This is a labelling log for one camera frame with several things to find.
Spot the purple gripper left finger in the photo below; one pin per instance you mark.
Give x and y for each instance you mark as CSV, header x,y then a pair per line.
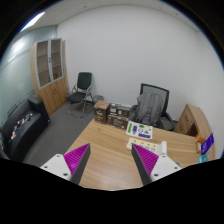
x,y
69,166

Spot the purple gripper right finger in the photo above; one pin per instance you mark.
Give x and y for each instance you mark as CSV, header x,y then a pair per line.
x,y
152,166

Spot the white charger plug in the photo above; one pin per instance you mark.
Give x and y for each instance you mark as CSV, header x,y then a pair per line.
x,y
163,148

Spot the white power strip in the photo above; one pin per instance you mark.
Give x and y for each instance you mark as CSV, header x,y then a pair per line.
x,y
149,146

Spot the white printed instruction sheet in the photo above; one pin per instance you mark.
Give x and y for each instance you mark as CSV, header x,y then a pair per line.
x,y
139,130

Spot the black mesh office chair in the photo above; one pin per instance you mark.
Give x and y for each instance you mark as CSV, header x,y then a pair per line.
x,y
165,122

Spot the small teal box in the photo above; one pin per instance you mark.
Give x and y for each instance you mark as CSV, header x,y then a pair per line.
x,y
202,158

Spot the purple and white box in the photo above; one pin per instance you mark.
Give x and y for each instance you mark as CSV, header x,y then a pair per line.
x,y
207,144

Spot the wooden drawer cabinet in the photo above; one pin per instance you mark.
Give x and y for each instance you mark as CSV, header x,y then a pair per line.
x,y
193,122

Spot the grey backpack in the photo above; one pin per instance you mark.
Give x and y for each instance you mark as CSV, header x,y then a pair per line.
x,y
148,109

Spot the dark printed cardboard box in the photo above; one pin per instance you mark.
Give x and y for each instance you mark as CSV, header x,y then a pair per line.
x,y
118,115

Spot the black leather sofa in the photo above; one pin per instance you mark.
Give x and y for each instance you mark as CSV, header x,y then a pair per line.
x,y
23,126

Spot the brown cardboard box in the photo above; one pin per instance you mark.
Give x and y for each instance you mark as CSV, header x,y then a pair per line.
x,y
101,110

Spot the black folding chair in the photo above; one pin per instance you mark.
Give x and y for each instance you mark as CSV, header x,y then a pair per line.
x,y
81,91

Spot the grey waste bin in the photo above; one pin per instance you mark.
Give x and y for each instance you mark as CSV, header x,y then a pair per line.
x,y
97,98

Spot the wooden bookcase with glass doors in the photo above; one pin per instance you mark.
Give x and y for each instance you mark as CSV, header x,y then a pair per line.
x,y
47,70

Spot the ceiling light strip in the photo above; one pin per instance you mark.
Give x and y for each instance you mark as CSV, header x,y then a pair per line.
x,y
32,21

